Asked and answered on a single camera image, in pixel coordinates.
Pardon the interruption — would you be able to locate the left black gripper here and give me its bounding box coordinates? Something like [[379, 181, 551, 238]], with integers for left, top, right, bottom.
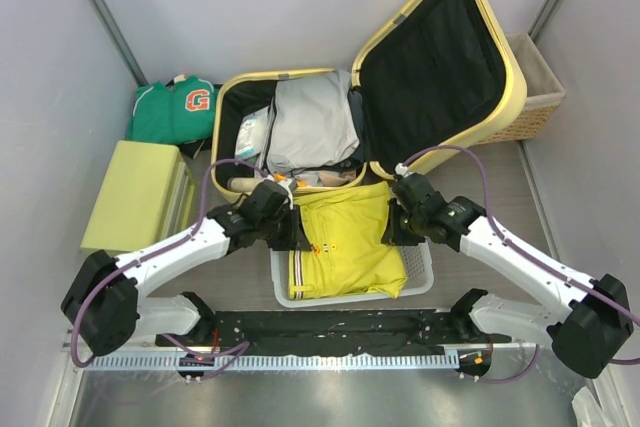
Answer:
[[258, 204, 311, 251]]

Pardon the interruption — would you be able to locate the white plastic mesh basket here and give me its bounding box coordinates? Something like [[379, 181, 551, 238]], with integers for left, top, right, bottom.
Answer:
[[270, 243, 434, 308]]

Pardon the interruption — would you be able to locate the beige sock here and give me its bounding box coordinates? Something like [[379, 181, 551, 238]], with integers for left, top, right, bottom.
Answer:
[[317, 170, 357, 187]]

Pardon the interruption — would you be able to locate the yellow-green shirt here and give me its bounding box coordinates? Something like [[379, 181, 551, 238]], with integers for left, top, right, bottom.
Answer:
[[288, 182, 408, 301]]

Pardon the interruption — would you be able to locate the grey white garment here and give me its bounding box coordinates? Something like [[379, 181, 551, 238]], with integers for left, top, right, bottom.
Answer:
[[264, 70, 363, 176]]

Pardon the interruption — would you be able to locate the yellow hard-shell suitcase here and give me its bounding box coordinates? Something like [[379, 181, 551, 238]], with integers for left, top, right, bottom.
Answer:
[[209, 0, 529, 206]]

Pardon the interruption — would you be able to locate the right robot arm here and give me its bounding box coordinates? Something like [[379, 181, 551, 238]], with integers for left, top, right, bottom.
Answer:
[[382, 173, 634, 379]]

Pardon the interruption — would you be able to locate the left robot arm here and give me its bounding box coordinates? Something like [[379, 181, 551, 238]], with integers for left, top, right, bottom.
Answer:
[[61, 179, 310, 357]]

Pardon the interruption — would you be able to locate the orange tube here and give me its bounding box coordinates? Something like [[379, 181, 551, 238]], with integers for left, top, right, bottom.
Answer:
[[272, 174, 309, 192]]

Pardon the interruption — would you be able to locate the beige cosmetic bottle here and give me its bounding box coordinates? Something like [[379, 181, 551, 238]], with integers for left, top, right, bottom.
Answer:
[[227, 177, 263, 193]]

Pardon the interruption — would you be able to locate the white tissue pack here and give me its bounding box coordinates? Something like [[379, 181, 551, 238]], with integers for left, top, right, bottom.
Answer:
[[235, 107, 270, 160]]

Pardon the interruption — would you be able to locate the dark cloth under jersey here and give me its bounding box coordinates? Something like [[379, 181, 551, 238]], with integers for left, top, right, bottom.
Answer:
[[178, 138, 212, 159]]

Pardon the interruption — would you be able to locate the yellow-green drawer box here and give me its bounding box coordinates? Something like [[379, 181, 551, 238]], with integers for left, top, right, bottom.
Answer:
[[80, 140, 196, 256]]

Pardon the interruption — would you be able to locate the green jersey with G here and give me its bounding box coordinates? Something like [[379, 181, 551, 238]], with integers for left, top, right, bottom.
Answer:
[[126, 76, 219, 145]]

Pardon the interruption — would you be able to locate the wicker basket with liner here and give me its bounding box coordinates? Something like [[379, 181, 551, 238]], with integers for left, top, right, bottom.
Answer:
[[481, 33, 566, 145]]

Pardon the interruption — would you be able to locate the white crumpled plastic bag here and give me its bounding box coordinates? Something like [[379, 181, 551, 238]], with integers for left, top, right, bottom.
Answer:
[[571, 387, 612, 427]]

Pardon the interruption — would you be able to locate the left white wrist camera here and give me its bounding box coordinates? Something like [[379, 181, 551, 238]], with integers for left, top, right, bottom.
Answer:
[[273, 175, 298, 206]]

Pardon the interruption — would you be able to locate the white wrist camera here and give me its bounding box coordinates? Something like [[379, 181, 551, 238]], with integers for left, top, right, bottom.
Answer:
[[394, 162, 412, 179], [273, 175, 298, 206]]

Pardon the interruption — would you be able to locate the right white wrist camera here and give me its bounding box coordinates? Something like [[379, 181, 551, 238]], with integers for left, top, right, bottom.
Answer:
[[394, 162, 412, 179]]

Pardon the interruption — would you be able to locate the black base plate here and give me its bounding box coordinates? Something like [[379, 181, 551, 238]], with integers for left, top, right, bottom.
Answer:
[[176, 309, 511, 357]]

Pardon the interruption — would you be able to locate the white slotted cable duct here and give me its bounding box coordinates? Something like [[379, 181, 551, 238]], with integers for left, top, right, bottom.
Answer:
[[89, 350, 459, 372]]

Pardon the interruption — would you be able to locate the aluminium rail frame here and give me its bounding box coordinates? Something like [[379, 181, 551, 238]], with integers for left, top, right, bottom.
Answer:
[[47, 326, 631, 427]]

